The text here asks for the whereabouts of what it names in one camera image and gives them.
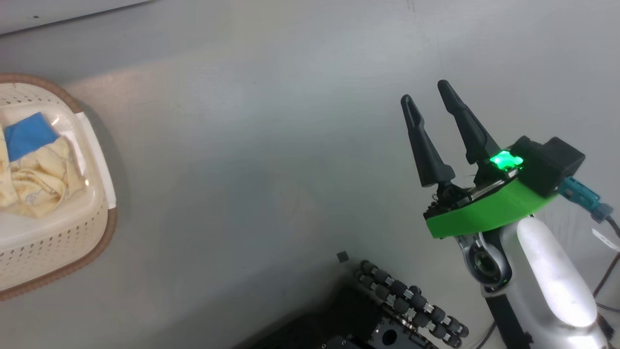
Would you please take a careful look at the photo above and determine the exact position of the black roller omni wheel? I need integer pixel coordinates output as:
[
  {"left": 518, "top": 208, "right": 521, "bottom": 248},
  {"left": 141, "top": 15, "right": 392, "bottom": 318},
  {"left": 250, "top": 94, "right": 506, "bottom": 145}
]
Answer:
[{"left": 354, "top": 260, "right": 470, "bottom": 349}]

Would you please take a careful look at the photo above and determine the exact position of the white cable tag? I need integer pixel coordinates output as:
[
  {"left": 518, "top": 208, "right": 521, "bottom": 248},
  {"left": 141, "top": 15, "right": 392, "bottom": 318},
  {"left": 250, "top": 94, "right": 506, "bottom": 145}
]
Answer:
[{"left": 592, "top": 228, "right": 620, "bottom": 253}]

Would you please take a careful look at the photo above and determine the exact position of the white front-load washing machine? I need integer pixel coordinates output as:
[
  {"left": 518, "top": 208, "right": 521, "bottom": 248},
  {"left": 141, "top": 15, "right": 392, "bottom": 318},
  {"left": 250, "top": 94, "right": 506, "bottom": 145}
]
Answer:
[{"left": 0, "top": 0, "right": 155, "bottom": 36}]

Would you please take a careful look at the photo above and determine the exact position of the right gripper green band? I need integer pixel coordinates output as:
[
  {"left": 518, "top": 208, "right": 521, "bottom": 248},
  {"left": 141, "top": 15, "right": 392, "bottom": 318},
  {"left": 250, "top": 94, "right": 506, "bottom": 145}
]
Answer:
[{"left": 401, "top": 80, "right": 558, "bottom": 239}]

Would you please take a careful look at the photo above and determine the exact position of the cream garment with blue trim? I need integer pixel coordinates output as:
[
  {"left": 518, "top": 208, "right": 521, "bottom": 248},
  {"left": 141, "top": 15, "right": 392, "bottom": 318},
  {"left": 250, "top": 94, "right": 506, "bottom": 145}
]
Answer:
[{"left": 0, "top": 112, "right": 90, "bottom": 219}]

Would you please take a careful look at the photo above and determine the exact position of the right camera cable teal connector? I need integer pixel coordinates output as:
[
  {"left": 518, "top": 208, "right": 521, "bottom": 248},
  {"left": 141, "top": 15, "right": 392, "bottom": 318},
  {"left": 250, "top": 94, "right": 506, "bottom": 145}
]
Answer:
[{"left": 557, "top": 177, "right": 620, "bottom": 316}]

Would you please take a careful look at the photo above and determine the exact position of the cream plastic laundry basket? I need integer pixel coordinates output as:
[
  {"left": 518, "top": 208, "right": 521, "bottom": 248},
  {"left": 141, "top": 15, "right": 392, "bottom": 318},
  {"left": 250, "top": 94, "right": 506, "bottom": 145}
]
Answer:
[{"left": 0, "top": 74, "right": 118, "bottom": 301}]

